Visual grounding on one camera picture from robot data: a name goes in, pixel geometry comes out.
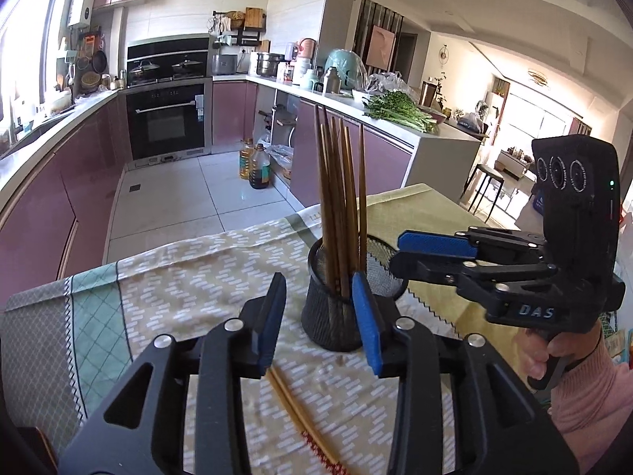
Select yellow cooking oil bottle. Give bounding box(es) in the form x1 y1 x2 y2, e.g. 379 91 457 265
239 139 258 181

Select person's right forearm pink sleeve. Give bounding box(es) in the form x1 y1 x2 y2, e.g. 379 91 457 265
546 329 633 475

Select person's right hand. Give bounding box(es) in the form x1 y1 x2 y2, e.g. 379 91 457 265
514 319 604 384

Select black built-in oven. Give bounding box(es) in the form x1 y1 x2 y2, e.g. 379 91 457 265
125 79 207 162

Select black pot with glass lid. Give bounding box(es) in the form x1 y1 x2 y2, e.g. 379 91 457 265
171 58 205 80
129 59 161 82

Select silver rice cooker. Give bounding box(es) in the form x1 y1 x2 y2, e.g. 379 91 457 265
212 53 239 76

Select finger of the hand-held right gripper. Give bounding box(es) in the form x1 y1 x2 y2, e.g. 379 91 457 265
397 226 547 264
389 252 559 304

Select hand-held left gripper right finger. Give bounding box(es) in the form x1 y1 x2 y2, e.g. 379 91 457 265
352 272 579 475

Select black mesh utensil holder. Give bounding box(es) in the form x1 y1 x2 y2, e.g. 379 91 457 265
301 234 410 353

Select printed patterned tablecloth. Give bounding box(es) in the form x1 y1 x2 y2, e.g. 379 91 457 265
0 183 525 475

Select black stool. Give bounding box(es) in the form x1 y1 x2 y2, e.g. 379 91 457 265
462 163 512 221

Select pink wall picture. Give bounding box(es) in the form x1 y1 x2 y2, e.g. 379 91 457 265
365 25 396 69

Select single wooden chopstick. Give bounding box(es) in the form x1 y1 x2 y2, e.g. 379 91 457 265
271 366 353 475

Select black wall rack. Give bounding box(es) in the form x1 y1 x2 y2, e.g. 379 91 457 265
212 7 268 48

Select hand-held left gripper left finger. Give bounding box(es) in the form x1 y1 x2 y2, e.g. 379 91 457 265
59 272 288 475

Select kitchen window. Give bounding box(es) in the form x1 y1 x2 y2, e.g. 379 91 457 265
0 0 70 110

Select dark slatted room divider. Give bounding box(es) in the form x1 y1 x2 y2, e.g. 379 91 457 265
352 0 404 75

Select stainless steel stock pot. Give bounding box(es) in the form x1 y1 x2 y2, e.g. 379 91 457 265
256 52 286 79

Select dark cooking oil bottle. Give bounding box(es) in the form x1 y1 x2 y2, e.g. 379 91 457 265
248 143 272 190

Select bunch of green vegetables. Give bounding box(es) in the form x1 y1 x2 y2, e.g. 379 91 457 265
362 90 440 134

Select clear plastic bag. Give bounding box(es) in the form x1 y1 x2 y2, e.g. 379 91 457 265
366 72 411 97

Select pair of chopsticks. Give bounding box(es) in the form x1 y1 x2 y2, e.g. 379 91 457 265
266 367 342 475

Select pink lower kitchen cabinets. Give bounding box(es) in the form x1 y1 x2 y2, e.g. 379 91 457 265
0 90 132 308
212 79 413 209

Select bundle of wooden chopsticks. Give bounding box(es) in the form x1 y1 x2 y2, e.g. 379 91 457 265
314 104 369 302

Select black range hood panel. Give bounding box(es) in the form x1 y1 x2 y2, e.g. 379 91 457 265
126 34 211 85

